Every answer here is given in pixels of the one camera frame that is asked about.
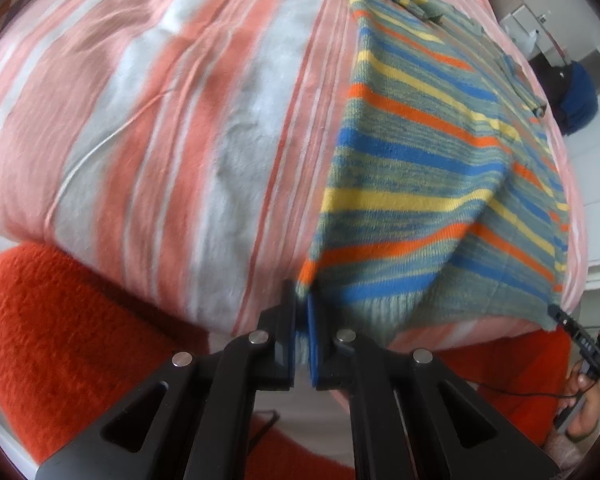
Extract thin black cable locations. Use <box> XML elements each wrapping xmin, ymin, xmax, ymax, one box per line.
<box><xmin>472</xmin><ymin>382</ymin><xmax>571</xmax><ymax>401</ymax></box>

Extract person's right hand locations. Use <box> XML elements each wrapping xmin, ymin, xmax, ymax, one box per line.
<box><xmin>562</xmin><ymin>360</ymin><xmax>600</xmax><ymax>441</ymax></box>

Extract white desk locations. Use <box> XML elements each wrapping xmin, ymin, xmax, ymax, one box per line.
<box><xmin>497</xmin><ymin>0</ymin><xmax>566</xmax><ymax>61</ymax></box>

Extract black jacket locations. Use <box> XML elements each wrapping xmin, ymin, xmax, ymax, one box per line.
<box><xmin>527</xmin><ymin>57</ymin><xmax>576</xmax><ymax>116</ymax></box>

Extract striped knit sweater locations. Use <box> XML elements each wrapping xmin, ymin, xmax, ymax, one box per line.
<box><xmin>296</xmin><ymin>0</ymin><xmax>571</xmax><ymax>368</ymax></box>

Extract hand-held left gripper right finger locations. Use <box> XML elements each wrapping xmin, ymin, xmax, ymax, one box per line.
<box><xmin>306</xmin><ymin>294</ymin><xmax>561</xmax><ymax>480</ymax></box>

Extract person's right forearm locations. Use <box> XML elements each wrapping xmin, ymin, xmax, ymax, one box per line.
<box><xmin>540</xmin><ymin>425</ymin><xmax>588</xmax><ymax>471</ymax></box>

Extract pink striped bed sheet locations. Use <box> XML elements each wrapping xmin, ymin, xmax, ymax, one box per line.
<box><xmin>0</xmin><ymin>0</ymin><xmax>591</xmax><ymax>411</ymax></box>

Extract blue cloth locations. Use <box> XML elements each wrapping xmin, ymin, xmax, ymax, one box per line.
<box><xmin>555</xmin><ymin>62</ymin><xmax>600</xmax><ymax>136</ymax></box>

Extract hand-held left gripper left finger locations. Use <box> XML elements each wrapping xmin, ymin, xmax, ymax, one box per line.
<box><xmin>36</xmin><ymin>280</ymin><xmax>298</xmax><ymax>480</ymax></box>

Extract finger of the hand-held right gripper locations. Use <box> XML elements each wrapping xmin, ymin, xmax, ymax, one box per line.
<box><xmin>549</xmin><ymin>306</ymin><xmax>600</xmax><ymax>379</ymax></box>

